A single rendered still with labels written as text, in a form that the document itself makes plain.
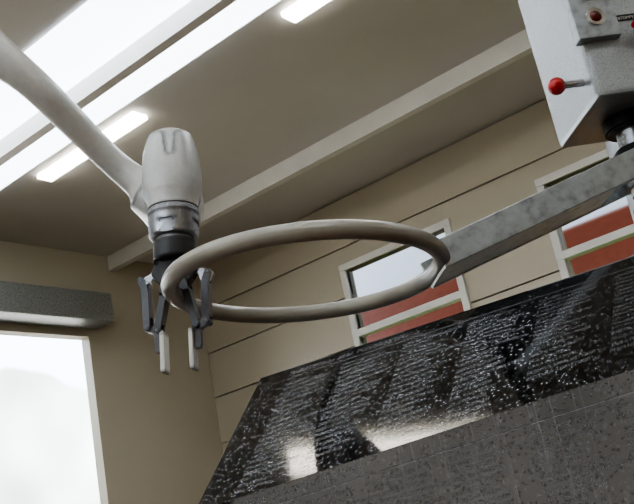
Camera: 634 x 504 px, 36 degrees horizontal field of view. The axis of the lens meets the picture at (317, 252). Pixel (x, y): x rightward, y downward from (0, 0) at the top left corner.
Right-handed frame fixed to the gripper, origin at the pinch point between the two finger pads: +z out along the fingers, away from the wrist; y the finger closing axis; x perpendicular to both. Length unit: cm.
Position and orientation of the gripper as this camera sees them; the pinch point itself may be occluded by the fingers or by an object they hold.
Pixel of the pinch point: (179, 352)
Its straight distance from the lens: 168.1
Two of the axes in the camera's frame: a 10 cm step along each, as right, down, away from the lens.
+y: 9.8, -1.4, -1.4
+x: 1.8, 3.0, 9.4
